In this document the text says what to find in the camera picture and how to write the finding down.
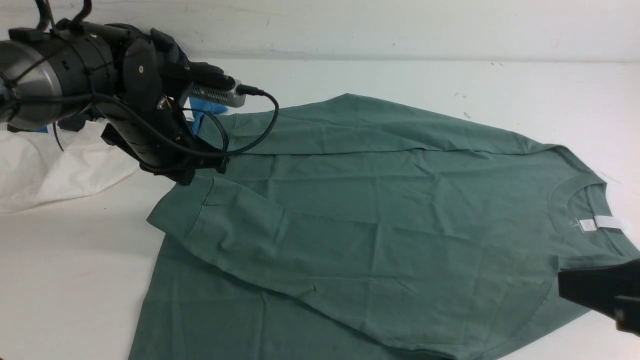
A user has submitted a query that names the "white cloth garment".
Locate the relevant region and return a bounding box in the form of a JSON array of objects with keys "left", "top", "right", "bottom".
[{"left": 0, "top": 121, "right": 138, "bottom": 214}]

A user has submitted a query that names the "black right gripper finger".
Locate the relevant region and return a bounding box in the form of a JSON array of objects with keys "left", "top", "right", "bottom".
[{"left": 557, "top": 260, "right": 640, "bottom": 336}]

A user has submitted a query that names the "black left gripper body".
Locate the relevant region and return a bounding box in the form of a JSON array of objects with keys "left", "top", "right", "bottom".
[{"left": 100, "top": 23, "right": 230, "bottom": 185}]

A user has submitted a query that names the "green long-sleeve top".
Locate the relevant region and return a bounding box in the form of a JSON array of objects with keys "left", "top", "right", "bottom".
[{"left": 129, "top": 94, "right": 639, "bottom": 360}]

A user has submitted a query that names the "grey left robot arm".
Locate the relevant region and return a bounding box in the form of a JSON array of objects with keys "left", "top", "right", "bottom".
[{"left": 1, "top": 19, "right": 245, "bottom": 185}]

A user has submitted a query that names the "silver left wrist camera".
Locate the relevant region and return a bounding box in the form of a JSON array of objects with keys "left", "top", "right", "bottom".
[{"left": 188, "top": 63, "right": 246, "bottom": 109}]

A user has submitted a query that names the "black left camera cable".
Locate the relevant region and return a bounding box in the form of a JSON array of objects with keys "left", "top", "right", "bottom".
[{"left": 175, "top": 85, "right": 280, "bottom": 157}]

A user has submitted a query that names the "blue cloth garment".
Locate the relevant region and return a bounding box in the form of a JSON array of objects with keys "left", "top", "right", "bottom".
[{"left": 187, "top": 96, "right": 228, "bottom": 135}]

